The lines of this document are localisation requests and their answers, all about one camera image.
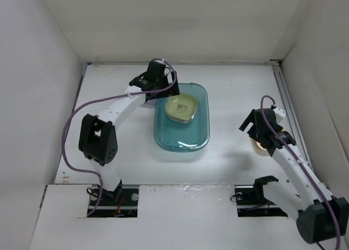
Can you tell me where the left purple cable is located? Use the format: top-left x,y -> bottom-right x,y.
62,59 -> 178,217

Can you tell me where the purple square plate right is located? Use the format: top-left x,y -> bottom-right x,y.
145,99 -> 156,106

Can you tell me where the green square plate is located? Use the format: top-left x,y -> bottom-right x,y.
165,93 -> 198,120

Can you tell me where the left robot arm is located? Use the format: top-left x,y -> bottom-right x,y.
78,58 -> 180,205

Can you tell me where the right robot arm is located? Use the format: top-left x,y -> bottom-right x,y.
239,106 -> 348,244

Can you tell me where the front mounting rail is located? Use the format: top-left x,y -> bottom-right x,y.
87,184 -> 287,218

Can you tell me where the teal transparent plastic bin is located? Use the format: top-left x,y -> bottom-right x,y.
154,83 -> 210,153

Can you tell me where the aluminium rail right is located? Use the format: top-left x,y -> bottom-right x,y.
272,62 -> 314,170

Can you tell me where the yellow plate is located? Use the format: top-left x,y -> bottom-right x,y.
171,119 -> 193,124
249,138 -> 269,157

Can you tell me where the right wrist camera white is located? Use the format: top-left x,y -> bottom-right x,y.
272,107 -> 286,124

